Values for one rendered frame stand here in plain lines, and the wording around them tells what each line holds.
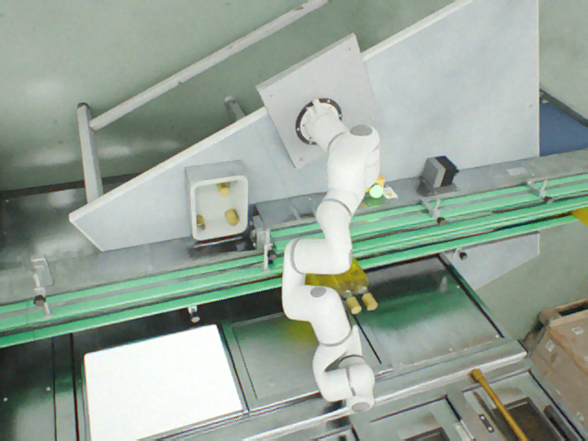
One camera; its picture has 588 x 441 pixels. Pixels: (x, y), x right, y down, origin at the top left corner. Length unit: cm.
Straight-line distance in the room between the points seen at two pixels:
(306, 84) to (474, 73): 61
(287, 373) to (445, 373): 49
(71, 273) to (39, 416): 41
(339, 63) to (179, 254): 76
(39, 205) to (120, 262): 72
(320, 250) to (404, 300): 79
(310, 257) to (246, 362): 54
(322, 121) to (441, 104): 50
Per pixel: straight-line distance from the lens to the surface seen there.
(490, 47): 188
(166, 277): 167
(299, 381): 163
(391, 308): 192
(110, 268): 170
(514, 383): 188
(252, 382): 162
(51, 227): 223
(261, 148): 164
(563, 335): 538
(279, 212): 172
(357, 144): 130
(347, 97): 164
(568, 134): 266
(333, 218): 121
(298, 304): 123
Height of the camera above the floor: 206
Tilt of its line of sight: 44 degrees down
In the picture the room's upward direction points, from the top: 151 degrees clockwise
